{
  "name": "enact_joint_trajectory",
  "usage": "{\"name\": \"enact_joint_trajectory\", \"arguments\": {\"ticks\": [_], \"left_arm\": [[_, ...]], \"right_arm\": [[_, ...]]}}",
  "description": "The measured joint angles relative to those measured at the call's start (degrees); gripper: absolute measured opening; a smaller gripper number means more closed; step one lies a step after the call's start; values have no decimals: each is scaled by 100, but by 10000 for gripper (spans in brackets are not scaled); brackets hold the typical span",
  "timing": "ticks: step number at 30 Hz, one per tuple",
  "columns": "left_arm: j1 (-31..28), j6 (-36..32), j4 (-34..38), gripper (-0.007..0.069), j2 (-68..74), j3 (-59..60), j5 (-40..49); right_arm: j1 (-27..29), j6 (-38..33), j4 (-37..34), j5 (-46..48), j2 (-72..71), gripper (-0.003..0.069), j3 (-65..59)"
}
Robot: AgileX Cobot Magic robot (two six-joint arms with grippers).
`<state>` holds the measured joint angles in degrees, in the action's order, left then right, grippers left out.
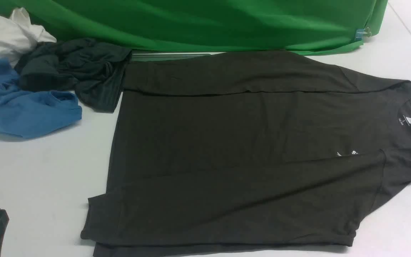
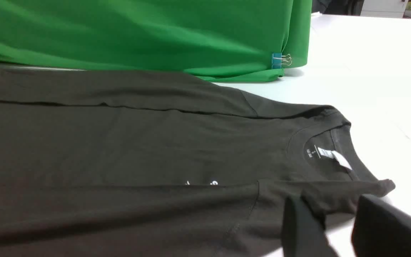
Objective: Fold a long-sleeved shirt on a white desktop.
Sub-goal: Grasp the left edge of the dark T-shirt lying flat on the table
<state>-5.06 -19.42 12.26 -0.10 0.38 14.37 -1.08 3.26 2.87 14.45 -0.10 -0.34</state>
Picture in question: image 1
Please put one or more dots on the dark gray long-sleeve top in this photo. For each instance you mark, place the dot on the dark gray long-sleeve top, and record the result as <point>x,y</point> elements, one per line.
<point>245,151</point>

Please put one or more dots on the metal table slot plate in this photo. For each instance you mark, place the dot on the metal table slot plate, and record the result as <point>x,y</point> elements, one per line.
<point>164,57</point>

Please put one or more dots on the dark teal crumpled garment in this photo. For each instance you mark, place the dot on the dark teal crumpled garment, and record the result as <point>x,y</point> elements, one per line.
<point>94,70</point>

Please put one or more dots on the green backdrop cloth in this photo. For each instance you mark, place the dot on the green backdrop cloth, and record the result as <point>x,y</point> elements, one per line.
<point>306,27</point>

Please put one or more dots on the blue binder clip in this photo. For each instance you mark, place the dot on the blue binder clip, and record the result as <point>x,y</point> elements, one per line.
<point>360,34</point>

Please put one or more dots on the blue crumpled garment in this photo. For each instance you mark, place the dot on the blue crumpled garment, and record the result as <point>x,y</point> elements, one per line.
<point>26,114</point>

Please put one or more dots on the white crumpled garment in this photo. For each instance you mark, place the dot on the white crumpled garment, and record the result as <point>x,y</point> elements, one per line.
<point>19,36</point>

